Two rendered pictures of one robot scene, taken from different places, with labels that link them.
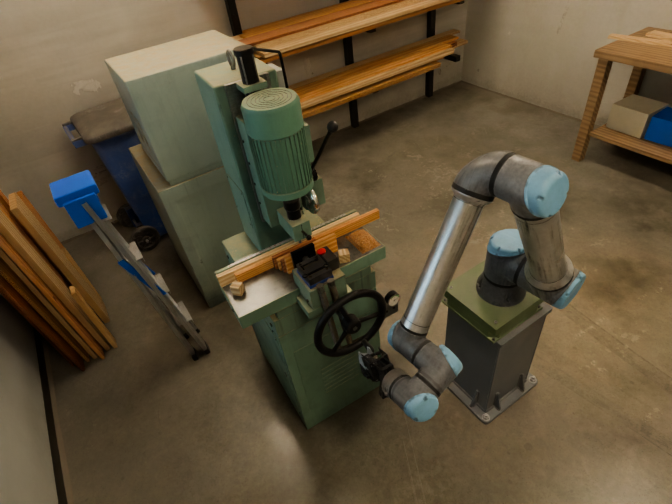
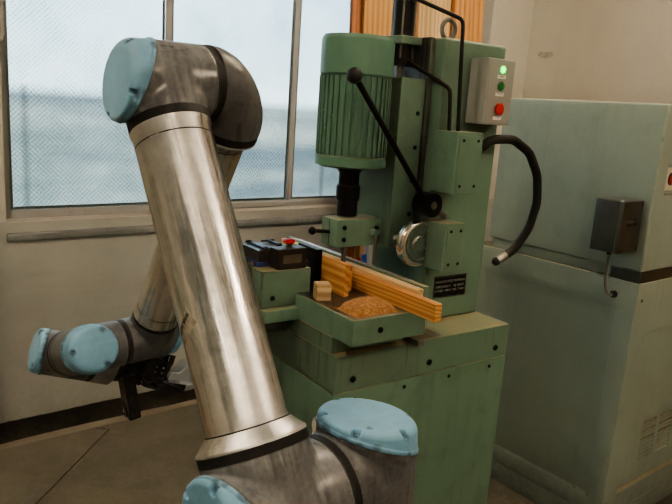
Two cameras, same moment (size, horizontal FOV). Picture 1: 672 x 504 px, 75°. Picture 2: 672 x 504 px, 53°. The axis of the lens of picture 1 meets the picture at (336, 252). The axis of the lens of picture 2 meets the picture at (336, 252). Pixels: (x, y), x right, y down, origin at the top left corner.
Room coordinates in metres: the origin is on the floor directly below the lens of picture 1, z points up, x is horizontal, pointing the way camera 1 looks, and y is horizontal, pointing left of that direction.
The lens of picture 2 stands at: (0.94, -1.52, 1.34)
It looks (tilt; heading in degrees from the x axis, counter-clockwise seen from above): 12 degrees down; 79
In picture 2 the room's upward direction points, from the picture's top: 4 degrees clockwise
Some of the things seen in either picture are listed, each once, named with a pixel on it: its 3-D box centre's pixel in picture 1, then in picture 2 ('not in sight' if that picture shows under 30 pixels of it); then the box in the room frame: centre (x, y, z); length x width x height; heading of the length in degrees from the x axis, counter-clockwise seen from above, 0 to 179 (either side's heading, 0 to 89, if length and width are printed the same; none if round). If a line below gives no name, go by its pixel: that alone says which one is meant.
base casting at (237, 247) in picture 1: (294, 262); (374, 329); (1.39, 0.18, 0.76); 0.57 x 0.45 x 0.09; 25
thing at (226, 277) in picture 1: (292, 247); (342, 269); (1.29, 0.16, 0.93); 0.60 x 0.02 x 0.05; 115
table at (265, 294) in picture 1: (310, 276); (300, 294); (1.17, 0.11, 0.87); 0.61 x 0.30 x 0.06; 115
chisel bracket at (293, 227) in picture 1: (294, 223); (351, 233); (1.30, 0.13, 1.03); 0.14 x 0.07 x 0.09; 25
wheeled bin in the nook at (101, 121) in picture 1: (143, 173); not in sight; (2.91, 1.30, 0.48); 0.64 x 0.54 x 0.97; 121
